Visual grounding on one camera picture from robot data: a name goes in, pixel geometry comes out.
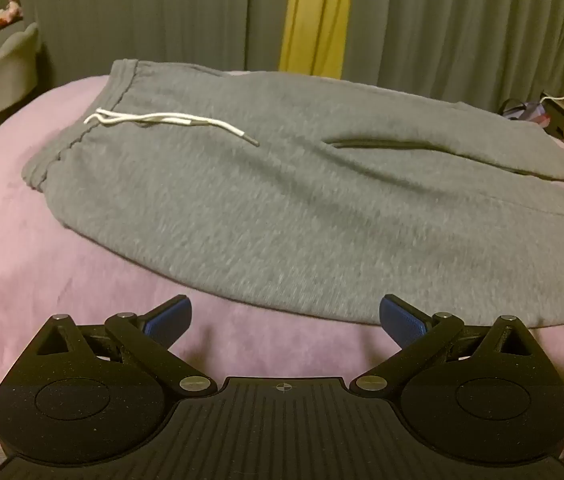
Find yellow curtain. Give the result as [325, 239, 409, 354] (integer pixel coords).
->
[279, 0, 356, 79]

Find grey sweatpants with white drawstring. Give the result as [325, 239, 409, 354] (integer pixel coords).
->
[22, 59, 564, 328]

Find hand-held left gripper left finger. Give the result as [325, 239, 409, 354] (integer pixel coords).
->
[36, 296, 214, 396]

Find white scalloped chair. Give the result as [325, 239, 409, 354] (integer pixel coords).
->
[0, 22, 42, 128]

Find grey curtain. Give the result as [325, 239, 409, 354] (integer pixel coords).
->
[342, 0, 564, 113]
[0, 0, 293, 77]

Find black box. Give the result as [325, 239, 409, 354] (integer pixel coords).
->
[541, 91, 564, 137]

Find purple bag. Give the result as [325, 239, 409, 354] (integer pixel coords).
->
[499, 99, 551, 123]

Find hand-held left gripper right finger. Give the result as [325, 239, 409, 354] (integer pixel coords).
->
[351, 296, 531, 396]

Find pink bed blanket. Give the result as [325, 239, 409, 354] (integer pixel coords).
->
[0, 71, 564, 453]

